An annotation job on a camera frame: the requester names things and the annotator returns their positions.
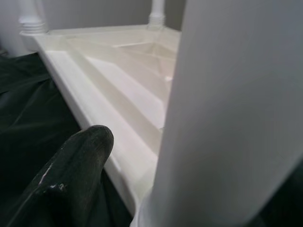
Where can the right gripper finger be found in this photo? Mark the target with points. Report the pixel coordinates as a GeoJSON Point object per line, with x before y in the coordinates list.
{"type": "Point", "coordinates": [71, 179]}

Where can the white plastic table top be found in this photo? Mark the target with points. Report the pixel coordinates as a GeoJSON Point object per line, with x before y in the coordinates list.
{"type": "Point", "coordinates": [113, 82]}

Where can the white plastic table leg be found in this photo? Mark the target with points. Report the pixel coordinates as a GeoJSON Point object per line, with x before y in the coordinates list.
{"type": "Point", "coordinates": [156, 11]}
{"type": "Point", "coordinates": [232, 106]}
{"type": "Point", "coordinates": [32, 14]}

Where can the black table cloth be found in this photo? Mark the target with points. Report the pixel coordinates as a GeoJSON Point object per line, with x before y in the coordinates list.
{"type": "Point", "coordinates": [28, 106]}

